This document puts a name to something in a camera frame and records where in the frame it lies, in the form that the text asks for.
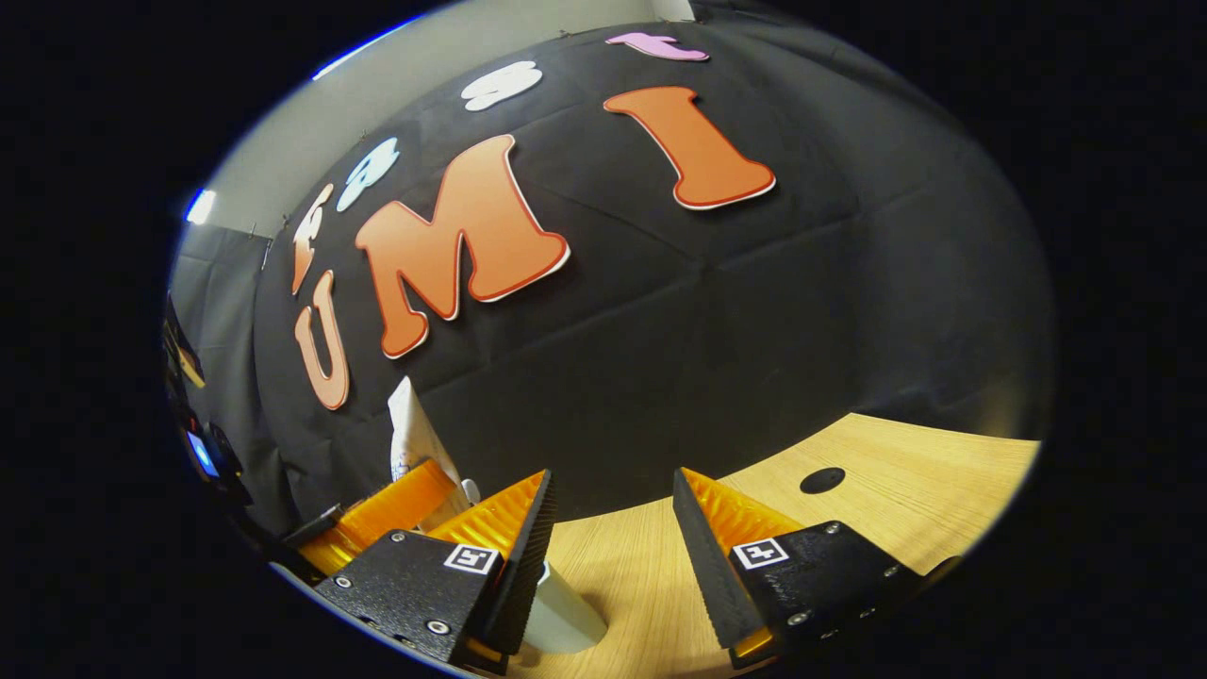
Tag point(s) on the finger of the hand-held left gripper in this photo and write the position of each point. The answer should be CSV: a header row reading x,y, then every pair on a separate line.
x,y
387,509

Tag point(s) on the ceiling light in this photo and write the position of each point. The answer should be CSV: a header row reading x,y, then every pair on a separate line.
x,y
199,206

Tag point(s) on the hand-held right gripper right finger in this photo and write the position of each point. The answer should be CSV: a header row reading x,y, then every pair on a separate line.
x,y
707,566

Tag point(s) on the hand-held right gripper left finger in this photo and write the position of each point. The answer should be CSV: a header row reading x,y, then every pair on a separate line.
x,y
528,566

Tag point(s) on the black backdrop cloth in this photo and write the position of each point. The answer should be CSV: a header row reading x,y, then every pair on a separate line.
x,y
754,330

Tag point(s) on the wooden desktop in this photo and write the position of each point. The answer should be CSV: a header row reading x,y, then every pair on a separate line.
x,y
896,490

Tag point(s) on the white toothpaste tube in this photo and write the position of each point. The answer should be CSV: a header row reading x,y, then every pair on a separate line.
x,y
415,434

